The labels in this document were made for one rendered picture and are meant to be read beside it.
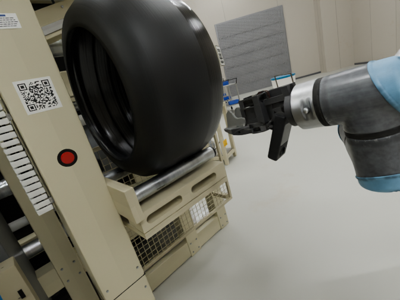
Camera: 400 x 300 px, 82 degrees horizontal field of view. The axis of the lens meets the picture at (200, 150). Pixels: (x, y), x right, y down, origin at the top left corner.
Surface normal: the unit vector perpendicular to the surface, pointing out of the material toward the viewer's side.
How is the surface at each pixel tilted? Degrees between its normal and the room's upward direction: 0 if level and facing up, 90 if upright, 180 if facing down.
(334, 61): 90
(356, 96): 81
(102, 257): 90
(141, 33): 69
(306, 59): 90
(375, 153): 95
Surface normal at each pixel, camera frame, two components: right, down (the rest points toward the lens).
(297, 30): 0.00, 0.29
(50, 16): 0.67, 0.04
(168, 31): 0.54, -0.28
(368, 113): -0.56, 0.45
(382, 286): -0.26, -0.93
